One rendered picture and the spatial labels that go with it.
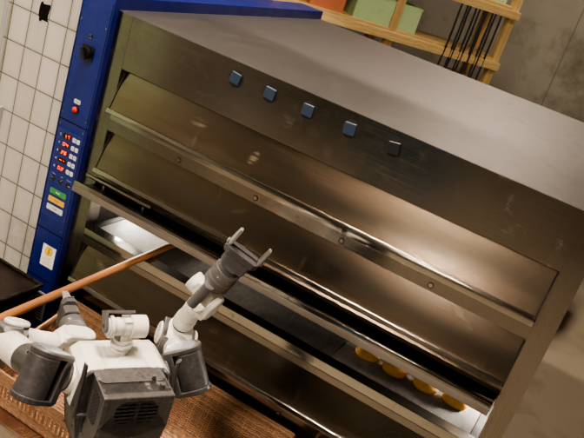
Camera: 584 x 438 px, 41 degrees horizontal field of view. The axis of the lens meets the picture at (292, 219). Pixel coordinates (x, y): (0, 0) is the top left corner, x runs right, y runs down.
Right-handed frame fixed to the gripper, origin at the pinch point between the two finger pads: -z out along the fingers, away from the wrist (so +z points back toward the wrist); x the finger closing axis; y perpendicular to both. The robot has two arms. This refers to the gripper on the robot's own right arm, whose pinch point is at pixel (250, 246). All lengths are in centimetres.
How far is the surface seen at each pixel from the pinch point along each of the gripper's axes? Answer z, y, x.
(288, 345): 46, 38, -47
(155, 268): 71, 65, 6
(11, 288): 117, 60, 47
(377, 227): -15, 38, -38
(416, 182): -36, 39, -36
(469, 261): -31, 26, -64
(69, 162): 68, 86, 59
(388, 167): -33, 44, -27
